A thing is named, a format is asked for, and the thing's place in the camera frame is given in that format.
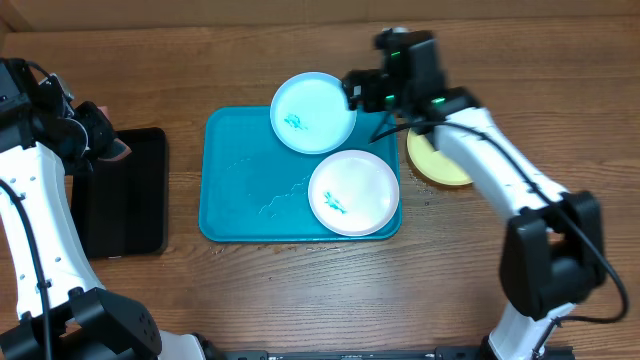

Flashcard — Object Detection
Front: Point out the teal plastic tray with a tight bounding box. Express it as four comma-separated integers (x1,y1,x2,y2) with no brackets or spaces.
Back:
198,105,403,244

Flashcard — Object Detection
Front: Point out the black plastic tray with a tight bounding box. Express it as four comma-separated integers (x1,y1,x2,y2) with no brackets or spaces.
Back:
71,127,169,259

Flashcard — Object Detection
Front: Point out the yellow-green plate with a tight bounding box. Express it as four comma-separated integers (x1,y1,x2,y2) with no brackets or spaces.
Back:
406,130,472,186

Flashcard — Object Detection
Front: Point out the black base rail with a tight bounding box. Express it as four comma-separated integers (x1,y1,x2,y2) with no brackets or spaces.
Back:
219,344,576,360

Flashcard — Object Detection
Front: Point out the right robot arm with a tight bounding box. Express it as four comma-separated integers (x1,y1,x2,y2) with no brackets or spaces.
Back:
342,28,607,359

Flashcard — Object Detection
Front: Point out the pink and green sponge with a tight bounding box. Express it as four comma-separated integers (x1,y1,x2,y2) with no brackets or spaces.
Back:
91,107,132,162

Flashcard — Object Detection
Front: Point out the white plate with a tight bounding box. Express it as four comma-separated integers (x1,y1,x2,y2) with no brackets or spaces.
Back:
307,150,400,237

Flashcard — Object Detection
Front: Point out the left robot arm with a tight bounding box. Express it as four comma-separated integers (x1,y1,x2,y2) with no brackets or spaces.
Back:
1,58,219,359

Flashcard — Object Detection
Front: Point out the light blue plate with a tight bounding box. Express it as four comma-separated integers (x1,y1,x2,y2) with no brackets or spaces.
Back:
270,72,357,155

